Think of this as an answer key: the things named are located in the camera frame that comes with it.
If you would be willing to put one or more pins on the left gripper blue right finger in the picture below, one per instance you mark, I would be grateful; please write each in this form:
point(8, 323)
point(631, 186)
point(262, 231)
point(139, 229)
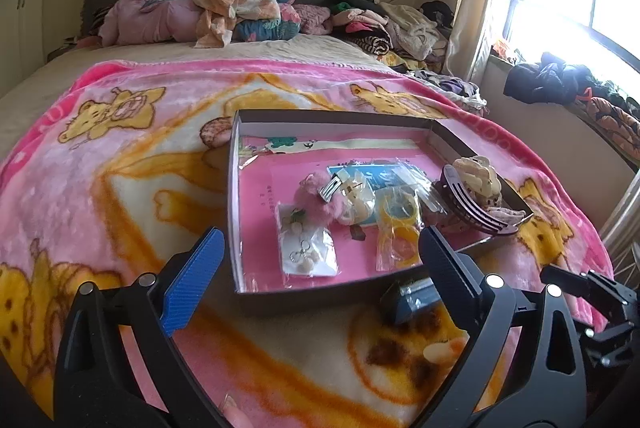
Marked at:
point(456, 277)

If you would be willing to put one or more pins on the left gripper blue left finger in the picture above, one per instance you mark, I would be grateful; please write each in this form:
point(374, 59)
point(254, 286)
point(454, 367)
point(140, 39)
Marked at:
point(195, 271)

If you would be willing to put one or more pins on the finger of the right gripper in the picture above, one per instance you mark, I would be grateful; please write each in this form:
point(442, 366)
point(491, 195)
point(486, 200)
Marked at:
point(572, 283)

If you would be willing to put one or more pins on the dark red hair comb clip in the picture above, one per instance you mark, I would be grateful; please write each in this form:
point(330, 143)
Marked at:
point(458, 199)

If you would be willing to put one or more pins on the cream claw hair clip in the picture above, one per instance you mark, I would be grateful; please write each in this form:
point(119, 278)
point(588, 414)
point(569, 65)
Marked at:
point(480, 179)

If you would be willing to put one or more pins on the bow earrings card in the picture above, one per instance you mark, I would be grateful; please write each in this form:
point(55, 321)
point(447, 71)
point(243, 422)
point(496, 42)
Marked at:
point(306, 247)

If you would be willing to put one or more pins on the left hand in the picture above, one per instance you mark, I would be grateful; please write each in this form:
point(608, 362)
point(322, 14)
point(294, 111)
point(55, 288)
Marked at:
point(234, 415)

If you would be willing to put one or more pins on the pink dotted scrunchie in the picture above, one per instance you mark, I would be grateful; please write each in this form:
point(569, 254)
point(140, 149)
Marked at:
point(455, 224)

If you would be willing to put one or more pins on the small white hair clip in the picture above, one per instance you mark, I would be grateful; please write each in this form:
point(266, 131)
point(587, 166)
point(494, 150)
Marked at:
point(360, 198)

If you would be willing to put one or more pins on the blue label card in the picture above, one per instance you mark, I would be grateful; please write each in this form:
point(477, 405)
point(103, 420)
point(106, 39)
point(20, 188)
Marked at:
point(381, 175)

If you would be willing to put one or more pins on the pink cartoon bear blanket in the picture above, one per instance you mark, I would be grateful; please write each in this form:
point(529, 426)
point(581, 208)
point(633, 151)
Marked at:
point(129, 166)

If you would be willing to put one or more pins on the dark shallow cardboard box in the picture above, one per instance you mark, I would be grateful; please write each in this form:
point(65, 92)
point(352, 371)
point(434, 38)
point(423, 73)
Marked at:
point(271, 151)

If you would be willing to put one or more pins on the pink fluffy hair clip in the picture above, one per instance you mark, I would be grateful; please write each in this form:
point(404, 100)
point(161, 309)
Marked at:
point(317, 210)

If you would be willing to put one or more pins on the floral laundry bag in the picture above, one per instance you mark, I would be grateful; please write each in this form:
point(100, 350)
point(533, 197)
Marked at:
point(464, 94)

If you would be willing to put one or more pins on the dark clothes on windowsill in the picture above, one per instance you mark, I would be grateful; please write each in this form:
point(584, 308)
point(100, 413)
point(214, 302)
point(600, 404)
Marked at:
point(614, 115)

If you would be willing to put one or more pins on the clothes pile on bed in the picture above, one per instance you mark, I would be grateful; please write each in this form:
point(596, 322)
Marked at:
point(402, 36)

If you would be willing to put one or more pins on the pink pillow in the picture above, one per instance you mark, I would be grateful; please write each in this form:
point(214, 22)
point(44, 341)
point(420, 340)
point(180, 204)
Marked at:
point(133, 22)

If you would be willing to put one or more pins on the cream wardrobe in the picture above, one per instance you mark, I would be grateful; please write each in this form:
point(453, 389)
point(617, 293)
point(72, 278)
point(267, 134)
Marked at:
point(20, 2)

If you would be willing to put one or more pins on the peach floral cloth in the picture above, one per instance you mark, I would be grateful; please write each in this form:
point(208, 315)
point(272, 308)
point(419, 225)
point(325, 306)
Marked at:
point(219, 18)

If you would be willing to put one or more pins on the dark blue floral quilt roll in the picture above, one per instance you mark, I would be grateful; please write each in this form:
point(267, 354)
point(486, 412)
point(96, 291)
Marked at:
point(260, 30)

